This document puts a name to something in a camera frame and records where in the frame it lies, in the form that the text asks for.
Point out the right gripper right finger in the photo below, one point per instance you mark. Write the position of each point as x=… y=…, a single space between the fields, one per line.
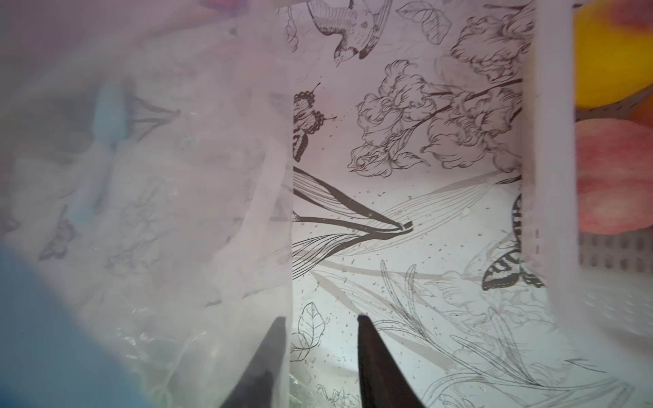
x=381 y=382

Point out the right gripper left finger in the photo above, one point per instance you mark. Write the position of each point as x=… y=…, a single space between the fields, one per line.
x=255 y=388

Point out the clear blue-zipper zip bag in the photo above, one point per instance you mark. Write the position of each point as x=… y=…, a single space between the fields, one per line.
x=146 y=197

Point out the pink peach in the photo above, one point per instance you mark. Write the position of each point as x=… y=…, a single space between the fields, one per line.
x=613 y=176

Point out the yellow-orange peach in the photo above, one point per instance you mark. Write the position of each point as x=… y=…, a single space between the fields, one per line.
x=612 y=51

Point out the white plastic basket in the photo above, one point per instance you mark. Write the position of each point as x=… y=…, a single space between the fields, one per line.
x=600 y=286

